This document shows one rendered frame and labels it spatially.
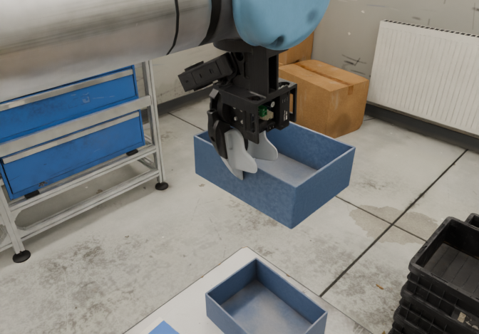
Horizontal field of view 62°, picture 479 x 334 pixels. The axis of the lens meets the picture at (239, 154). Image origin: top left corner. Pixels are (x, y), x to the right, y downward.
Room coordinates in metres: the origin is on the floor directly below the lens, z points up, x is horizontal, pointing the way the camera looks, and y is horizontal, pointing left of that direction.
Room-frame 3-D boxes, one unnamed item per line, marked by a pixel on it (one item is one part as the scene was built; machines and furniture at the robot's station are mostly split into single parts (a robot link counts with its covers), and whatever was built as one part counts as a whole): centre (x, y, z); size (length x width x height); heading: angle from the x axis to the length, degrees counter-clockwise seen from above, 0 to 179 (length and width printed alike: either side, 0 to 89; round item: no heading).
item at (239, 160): (0.45, 0.00, 1.16); 0.06 x 0.03 x 0.09; 44
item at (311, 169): (0.53, -0.05, 1.10); 0.20 x 0.15 x 0.07; 46
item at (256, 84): (0.45, -0.01, 1.26); 0.09 x 0.08 x 0.12; 44
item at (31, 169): (1.70, 0.78, 0.60); 0.72 x 0.03 x 0.56; 135
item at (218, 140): (0.46, 0.02, 1.20); 0.05 x 0.02 x 0.09; 134
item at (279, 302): (0.53, -0.05, 0.73); 0.20 x 0.15 x 0.07; 43
